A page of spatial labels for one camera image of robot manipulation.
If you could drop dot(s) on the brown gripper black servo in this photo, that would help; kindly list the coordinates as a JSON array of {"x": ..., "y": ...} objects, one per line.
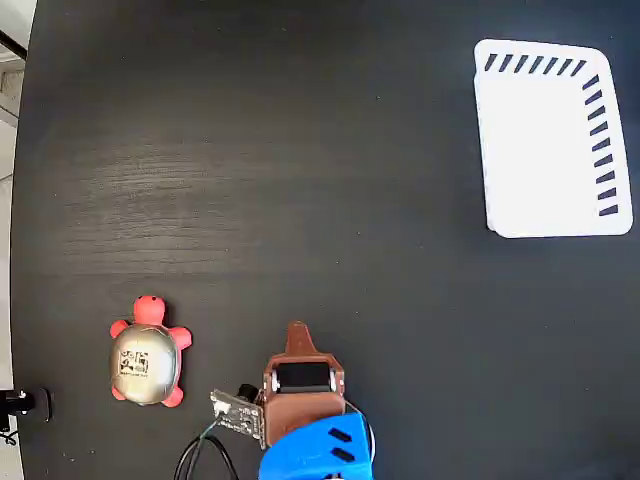
[{"x": 303, "y": 405}]

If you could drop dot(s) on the red turtle toy silver shell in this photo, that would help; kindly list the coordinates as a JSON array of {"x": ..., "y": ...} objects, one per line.
[{"x": 145, "y": 365}]

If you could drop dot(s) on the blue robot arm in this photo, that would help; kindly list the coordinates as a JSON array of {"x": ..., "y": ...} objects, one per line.
[{"x": 320, "y": 450}]

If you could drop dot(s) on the white slotted plastic basket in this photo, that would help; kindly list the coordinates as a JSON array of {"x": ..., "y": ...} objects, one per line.
[{"x": 535, "y": 150}]

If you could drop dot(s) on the black table clamp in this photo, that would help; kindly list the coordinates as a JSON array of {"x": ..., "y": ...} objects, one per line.
[{"x": 45, "y": 405}]

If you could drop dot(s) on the black metal bar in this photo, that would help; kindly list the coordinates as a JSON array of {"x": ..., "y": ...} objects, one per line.
[{"x": 12, "y": 44}]

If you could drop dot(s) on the bare circuit board camera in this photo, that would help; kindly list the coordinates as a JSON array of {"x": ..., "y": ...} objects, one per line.
[{"x": 240, "y": 417}]

